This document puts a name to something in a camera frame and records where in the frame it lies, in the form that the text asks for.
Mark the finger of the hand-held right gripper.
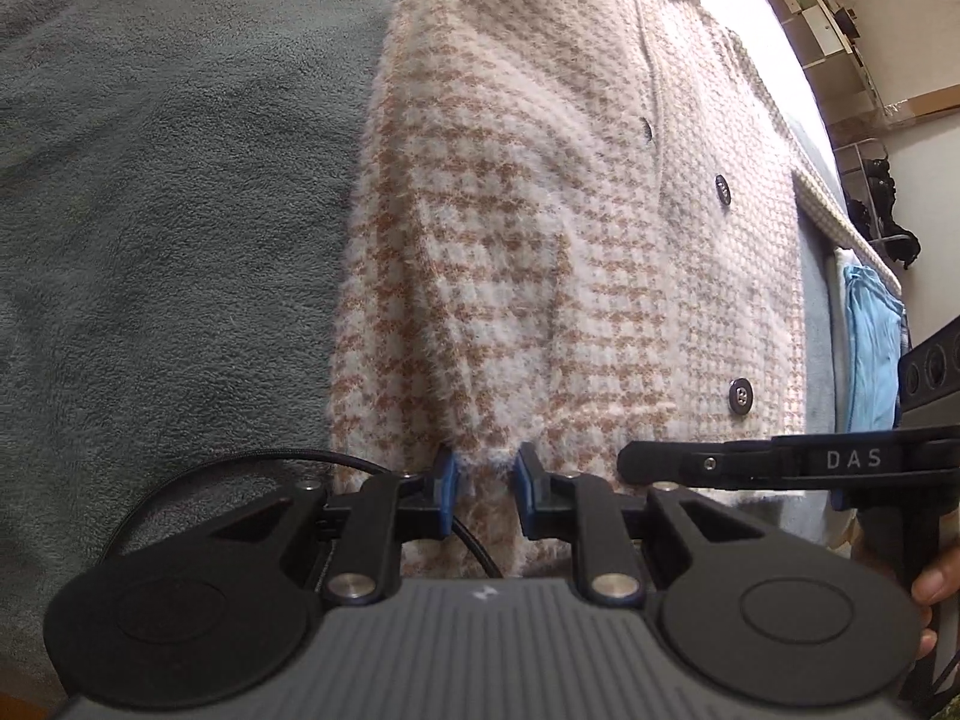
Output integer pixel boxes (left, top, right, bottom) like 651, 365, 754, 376
616, 435, 782, 493

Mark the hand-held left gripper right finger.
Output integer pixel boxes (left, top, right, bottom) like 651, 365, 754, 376
511, 441, 755, 607

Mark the black cable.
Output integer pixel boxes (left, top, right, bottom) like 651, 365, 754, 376
101, 448, 500, 578

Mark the white wall shelf unit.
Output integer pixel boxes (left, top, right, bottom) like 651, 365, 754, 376
742, 0, 886, 121

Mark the person's right hand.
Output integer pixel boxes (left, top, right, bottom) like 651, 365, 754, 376
911, 544, 960, 665

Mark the beige houndstooth knit cardigan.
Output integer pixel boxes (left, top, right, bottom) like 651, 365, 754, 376
326, 0, 905, 582

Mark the long cardboard box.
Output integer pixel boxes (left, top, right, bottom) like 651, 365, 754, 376
881, 86, 960, 122

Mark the light blue folded garment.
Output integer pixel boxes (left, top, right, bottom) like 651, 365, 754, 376
840, 262, 908, 436

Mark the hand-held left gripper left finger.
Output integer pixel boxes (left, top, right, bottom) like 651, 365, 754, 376
210, 444, 460, 608

